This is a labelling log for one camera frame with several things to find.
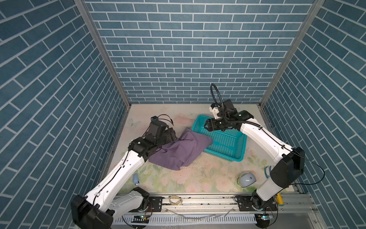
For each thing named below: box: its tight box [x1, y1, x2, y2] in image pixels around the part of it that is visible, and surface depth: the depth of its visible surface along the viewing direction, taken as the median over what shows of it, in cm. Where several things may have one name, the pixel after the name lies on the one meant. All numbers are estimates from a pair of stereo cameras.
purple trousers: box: [148, 126, 213, 171], surface depth 85 cm
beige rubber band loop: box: [168, 195, 183, 206], surface depth 77 cm
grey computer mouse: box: [236, 172, 257, 188], surface depth 77 cm
